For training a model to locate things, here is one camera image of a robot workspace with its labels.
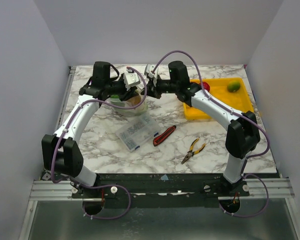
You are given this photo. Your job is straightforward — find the yellow plastic tray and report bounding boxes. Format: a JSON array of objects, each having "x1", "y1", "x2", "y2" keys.
[{"x1": 183, "y1": 77, "x2": 254, "y2": 120}]

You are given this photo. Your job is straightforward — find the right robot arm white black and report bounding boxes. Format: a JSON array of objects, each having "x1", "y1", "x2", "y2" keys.
[{"x1": 143, "y1": 60, "x2": 261, "y2": 196}]

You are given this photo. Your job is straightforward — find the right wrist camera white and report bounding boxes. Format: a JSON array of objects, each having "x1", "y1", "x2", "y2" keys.
[{"x1": 144, "y1": 64, "x2": 159, "y2": 86}]

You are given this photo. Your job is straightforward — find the orange round fruit toy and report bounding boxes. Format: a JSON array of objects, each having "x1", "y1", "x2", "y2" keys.
[{"x1": 127, "y1": 95, "x2": 142, "y2": 106}]

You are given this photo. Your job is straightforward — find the clear zip top bag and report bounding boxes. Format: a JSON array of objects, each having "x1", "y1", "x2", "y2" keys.
[{"x1": 107, "y1": 86, "x2": 148, "y2": 117}]

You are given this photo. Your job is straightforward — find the red tomato toy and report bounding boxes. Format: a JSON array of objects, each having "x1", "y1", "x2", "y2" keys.
[{"x1": 202, "y1": 81, "x2": 211, "y2": 93}]

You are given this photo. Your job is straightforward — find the aluminium extrusion rail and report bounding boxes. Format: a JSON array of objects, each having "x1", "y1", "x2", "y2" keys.
[{"x1": 29, "y1": 178, "x2": 295, "y2": 202}]

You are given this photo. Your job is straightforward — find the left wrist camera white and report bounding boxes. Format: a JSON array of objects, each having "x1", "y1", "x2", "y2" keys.
[{"x1": 123, "y1": 68, "x2": 141, "y2": 91}]

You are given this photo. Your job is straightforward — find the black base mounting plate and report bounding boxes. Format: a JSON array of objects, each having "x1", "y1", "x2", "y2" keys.
[{"x1": 72, "y1": 173, "x2": 249, "y2": 209}]

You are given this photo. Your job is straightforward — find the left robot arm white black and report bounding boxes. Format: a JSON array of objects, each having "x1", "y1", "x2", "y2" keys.
[{"x1": 41, "y1": 61, "x2": 144, "y2": 198}]

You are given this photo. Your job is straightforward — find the green bell pepper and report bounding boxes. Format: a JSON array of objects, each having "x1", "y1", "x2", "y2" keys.
[{"x1": 110, "y1": 95, "x2": 120, "y2": 101}]

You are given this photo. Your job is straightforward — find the yellow handled pliers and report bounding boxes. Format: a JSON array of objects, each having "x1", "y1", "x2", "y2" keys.
[{"x1": 181, "y1": 138, "x2": 206, "y2": 165}]

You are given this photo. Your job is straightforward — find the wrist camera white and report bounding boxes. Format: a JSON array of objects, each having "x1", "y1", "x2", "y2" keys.
[
  {"x1": 144, "y1": 64, "x2": 159, "y2": 86},
  {"x1": 123, "y1": 68, "x2": 141, "y2": 91}
]

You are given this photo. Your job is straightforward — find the red black utility knife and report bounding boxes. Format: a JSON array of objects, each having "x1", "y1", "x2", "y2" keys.
[{"x1": 152, "y1": 125, "x2": 177, "y2": 147}]

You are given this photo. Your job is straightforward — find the clear screw organizer box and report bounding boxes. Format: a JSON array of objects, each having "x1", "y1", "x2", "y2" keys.
[{"x1": 115, "y1": 112, "x2": 161, "y2": 152}]

